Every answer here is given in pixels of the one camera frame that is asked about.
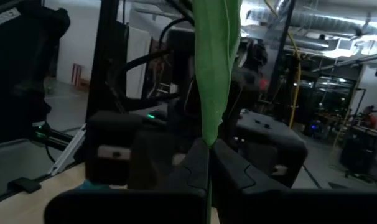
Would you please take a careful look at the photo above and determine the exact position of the black aluminium rig frame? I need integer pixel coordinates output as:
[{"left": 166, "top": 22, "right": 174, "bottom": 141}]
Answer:
[{"left": 85, "top": 0, "right": 129, "bottom": 124}]

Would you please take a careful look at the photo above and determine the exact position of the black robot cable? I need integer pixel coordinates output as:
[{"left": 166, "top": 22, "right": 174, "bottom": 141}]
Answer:
[{"left": 113, "top": 17, "right": 192, "bottom": 111}]

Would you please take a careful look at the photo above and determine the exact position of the yellow hanging cable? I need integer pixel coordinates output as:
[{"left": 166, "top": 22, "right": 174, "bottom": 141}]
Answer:
[{"left": 263, "top": 0, "right": 302, "bottom": 129}]

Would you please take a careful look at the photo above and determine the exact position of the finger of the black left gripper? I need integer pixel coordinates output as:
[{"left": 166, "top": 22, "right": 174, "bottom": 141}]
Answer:
[{"left": 143, "top": 132, "right": 194, "bottom": 190}]

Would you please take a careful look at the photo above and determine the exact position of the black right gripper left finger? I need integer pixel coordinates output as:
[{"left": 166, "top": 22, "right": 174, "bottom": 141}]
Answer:
[{"left": 44, "top": 136, "right": 211, "bottom": 224}]

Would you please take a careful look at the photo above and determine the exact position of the pink artificial tulip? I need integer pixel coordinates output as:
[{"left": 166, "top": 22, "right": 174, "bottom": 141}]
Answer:
[{"left": 193, "top": 0, "right": 243, "bottom": 224}]

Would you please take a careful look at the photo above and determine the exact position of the black table clamp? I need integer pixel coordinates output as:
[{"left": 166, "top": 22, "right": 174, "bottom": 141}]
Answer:
[{"left": 7, "top": 176, "right": 42, "bottom": 194}]

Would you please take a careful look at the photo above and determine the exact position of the large black labelled housing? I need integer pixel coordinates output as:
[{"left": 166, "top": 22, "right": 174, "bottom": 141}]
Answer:
[{"left": 0, "top": 0, "right": 72, "bottom": 147}]

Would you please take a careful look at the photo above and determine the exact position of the silver ceiling air duct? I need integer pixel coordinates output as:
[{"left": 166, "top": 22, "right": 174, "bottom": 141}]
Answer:
[{"left": 246, "top": 6, "right": 377, "bottom": 37}]

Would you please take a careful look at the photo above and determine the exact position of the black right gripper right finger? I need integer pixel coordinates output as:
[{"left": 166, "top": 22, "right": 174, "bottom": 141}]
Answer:
[{"left": 210, "top": 138, "right": 377, "bottom": 224}]

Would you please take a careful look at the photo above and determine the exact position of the silver aluminium bar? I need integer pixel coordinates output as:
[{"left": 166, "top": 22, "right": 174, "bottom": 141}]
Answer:
[{"left": 47, "top": 123, "right": 87, "bottom": 177}]

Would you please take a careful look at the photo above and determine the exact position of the black slanted pole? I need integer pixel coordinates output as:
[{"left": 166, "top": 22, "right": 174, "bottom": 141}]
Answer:
[{"left": 267, "top": 0, "right": 297, "bottom": 103}]

